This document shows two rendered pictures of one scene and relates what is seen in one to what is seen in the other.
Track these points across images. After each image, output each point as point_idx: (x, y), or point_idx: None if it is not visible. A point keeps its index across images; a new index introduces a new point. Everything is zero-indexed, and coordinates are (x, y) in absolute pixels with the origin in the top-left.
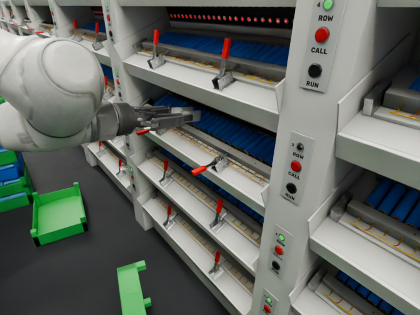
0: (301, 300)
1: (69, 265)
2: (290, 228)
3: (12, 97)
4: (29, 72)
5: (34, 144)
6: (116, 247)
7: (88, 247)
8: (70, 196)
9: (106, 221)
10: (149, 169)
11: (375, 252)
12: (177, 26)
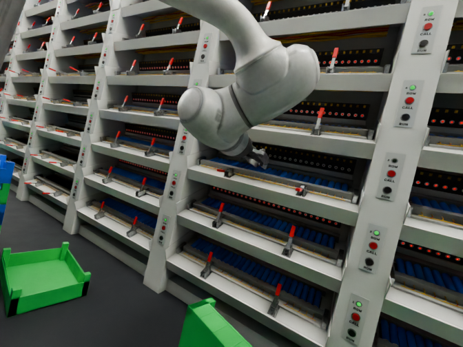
0: (388, 293)
1: (69, 336)
2: (384, 222)
3: (270, 67)
4: (302, 53)
5: (218, 124)
6: (130, 311)
7: (91, 312)
8: (49, 260)
9: (107, 285)
10: (192, 216)
11: (446, 228)
12: None
